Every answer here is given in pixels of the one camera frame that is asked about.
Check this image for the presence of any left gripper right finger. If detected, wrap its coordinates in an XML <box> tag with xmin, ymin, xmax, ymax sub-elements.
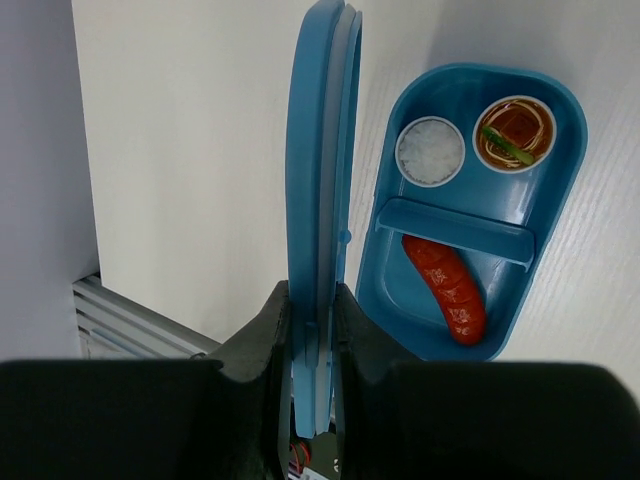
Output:
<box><xmin>333</xmin><ymin>286</ymin><xmax>639</xmax><ymax>479</ymax></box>

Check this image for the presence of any blue lunch box lid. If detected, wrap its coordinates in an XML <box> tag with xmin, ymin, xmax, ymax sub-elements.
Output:
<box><xmin>285</xmin><ymin>1</ymin><xmax>362</xmax><ymax>438</ymax></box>

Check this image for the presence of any blue lunch box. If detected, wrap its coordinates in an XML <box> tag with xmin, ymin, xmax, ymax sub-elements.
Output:
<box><xmin>356</xmin><ymin>63</ymin><xmax>588</xmax><ymax>361</ymax></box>

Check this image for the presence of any small noodle soup cup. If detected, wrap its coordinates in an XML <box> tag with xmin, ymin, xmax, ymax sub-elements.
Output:
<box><xmin>471</xmin><ymin>95</ymin><xmax>558</xmax><ymax>174</ymax></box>

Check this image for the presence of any aluminium front rail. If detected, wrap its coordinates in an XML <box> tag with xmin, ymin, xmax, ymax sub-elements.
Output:
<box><xmin>72</xmin><ymin>275</ymin><xmax>219</xmax><ymax>359</ymax></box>

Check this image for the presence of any red sausage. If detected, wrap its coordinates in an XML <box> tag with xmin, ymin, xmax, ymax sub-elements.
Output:
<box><xmin>401</xmin><ymin>235</ymin><xmax>487</xmax><ymax>346</ymax></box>

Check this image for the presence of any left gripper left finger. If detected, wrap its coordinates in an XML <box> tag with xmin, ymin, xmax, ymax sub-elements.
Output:
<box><xmin>1</xmin><ymin>281</ymin><xmax>291</xmax><ymax>479</ymax></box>

